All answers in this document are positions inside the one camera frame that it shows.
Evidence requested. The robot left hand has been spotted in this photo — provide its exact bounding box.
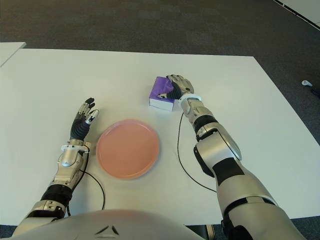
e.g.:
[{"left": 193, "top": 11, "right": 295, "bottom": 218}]
[{"left": 69, "top": 97, "right": 100, "bottom": 141}]

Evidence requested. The white side table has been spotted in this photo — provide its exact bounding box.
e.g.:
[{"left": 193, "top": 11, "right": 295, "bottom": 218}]
[{"left": 0, "top": 41, "right": 27, "bottom": 68}]

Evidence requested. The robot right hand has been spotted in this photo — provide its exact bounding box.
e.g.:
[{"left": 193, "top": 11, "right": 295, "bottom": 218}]
[{"left": 156, "top": 73, "right": 195, "bottom": 101}]

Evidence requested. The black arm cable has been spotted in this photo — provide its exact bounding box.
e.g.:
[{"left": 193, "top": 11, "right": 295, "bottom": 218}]
[
  {"left": 176, "top": 113, "right": 218, "bottom": 193},
  {"left": 65, "top": 169, "right": 106, "bottom": 217}
]

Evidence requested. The purple tissue paper pack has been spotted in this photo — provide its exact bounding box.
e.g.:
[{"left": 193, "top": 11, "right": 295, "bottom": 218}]
[{"left": 148, "top": 75, "right": 181, "bottom": 112}]

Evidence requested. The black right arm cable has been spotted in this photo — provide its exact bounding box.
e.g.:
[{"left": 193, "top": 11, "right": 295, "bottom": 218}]
[{"left": 176, "top": 113, "right": 218, "bottom": 193}]

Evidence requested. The pink round plate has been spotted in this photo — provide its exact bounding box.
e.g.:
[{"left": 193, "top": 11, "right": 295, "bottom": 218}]
[{"left": 96, "top": 119, "right": 161, "bottom": 180}]

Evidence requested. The silver robot torso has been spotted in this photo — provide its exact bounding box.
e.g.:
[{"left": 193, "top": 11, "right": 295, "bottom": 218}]
[{"left": 56, "top": 208, "right": 208, "bottom": 240}]

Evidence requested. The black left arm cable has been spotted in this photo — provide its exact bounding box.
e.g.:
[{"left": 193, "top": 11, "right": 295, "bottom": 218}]
[{"left": 65, "top": 169, "right": 106, "bottom": 217}]

